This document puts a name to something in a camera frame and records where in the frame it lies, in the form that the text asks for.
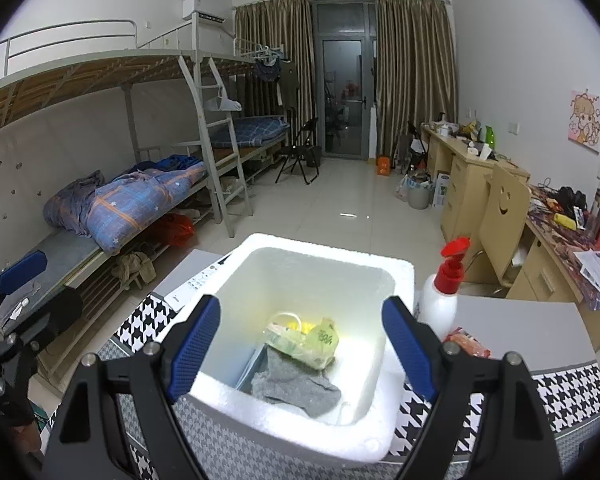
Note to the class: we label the anime girl wall poster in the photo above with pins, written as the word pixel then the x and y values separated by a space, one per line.
pixel 584 120

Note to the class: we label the red snack packet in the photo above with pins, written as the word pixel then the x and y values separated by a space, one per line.
pixel 468 343

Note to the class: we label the white pump bottle red cap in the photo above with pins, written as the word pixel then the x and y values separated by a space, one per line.
pixel 437 302

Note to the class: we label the houndstooth table cloth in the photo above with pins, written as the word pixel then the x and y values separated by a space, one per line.
pixel 549 336

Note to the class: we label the person's hand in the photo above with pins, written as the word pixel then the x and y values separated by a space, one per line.
pixel 28 442

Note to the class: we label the glass balcony door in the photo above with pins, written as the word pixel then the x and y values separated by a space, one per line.
pixel 345 61

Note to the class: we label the left brown curtain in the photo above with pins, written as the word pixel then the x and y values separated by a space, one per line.
pixel 278 36

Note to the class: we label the near wooden desk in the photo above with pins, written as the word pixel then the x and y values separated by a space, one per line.
pixel 551 270

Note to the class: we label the wooden smiley chair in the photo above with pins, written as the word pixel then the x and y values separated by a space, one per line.
pixel 497 253

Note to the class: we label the red bag under bed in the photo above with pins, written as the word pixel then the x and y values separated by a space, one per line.
pixel 174 230

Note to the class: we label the white appliance control panel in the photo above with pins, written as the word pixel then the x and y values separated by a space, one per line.
pixel 198 273

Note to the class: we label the metal bunk bed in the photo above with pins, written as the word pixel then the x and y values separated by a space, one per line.
pixel 84 96

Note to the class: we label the blue mattress far bed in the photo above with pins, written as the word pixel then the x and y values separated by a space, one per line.
pixel 250 132

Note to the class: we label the orange box on floor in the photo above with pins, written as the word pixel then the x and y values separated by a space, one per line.
pixel 384 166

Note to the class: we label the brown curtain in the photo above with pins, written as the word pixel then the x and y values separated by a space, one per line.
pixel 278 36
pixel 416 78

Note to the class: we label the blue plaid quilt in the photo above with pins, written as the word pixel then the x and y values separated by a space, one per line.
pixel 112 213

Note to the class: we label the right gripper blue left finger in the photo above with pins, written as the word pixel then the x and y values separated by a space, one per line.
pixel 89 439

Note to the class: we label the right brown curtain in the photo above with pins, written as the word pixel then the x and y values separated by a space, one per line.
pixel 416 78

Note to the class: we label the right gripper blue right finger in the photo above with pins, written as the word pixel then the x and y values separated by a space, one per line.
pixel 514 436

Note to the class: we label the green bottle on desk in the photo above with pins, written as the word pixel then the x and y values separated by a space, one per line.
pixel 489 137

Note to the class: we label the green pink packaged soft item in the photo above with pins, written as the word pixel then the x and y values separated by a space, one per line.
pixel 313 345

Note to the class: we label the far wooden desk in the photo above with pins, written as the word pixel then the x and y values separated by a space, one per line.
pixel 467 188

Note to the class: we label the white air conditioner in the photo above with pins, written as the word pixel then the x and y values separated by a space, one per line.
pixel 199 9

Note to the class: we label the white clothes hanger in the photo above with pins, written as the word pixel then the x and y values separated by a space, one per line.
pixel 222 103

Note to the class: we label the grey cloth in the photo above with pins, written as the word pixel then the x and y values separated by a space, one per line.
pixel 288 381

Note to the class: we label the yellow object on desk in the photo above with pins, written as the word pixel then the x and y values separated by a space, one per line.
pixel 565 221

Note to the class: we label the white styrofoam box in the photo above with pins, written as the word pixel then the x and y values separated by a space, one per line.
pixel 316 305

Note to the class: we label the grey bucket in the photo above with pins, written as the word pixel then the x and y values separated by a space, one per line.
pixel 419 186

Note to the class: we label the black folding chair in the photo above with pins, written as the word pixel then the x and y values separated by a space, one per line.
pixel 301 150

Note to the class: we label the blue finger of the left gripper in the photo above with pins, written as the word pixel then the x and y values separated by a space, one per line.
pixel 22 272

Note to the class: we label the wooden desk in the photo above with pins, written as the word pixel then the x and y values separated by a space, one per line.
pixel 551 270
pixel 467 188

